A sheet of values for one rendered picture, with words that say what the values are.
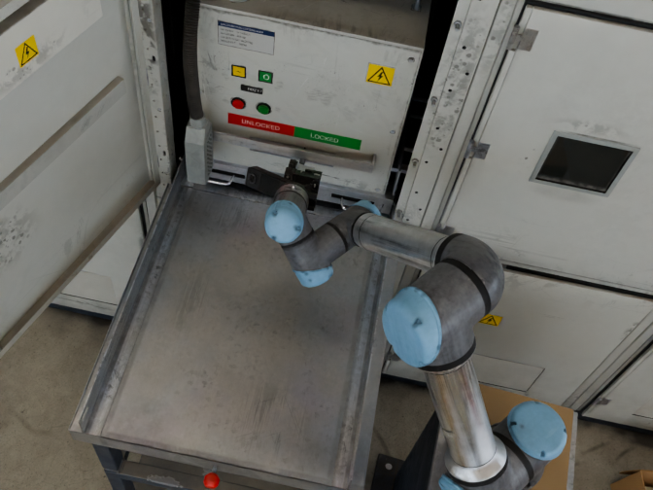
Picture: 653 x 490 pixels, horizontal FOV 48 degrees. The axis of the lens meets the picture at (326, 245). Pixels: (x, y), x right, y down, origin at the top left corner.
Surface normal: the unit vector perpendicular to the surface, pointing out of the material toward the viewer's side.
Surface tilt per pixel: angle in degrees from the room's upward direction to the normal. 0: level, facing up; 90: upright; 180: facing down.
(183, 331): 0
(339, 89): 90
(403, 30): 0
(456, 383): 62
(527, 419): 4
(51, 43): 90
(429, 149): 90
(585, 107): 90
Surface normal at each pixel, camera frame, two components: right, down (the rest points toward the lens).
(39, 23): 0.88, 0.44
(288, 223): -0.07, 0.41
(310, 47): -0.18, 0.80
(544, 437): 0.16, -0.58
